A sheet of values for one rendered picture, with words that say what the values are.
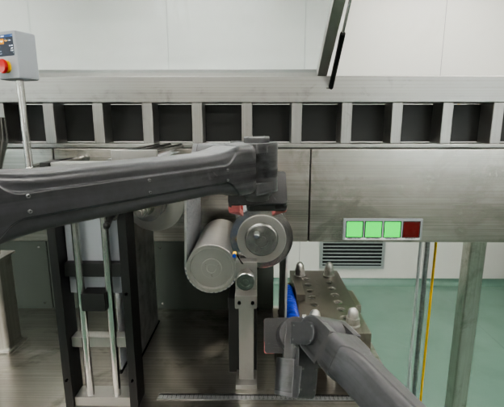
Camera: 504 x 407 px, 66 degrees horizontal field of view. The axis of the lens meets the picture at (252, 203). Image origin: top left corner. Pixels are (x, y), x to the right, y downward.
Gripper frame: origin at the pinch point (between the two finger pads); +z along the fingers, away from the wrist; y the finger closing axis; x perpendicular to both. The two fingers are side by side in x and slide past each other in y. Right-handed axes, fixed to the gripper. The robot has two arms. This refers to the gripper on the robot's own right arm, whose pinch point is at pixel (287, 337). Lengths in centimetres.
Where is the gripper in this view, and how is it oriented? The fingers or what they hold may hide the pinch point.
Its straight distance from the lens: 89.1
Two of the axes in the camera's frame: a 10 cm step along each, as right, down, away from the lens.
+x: 0.1, -9.4, 3.5
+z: 0.0, 3.5, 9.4
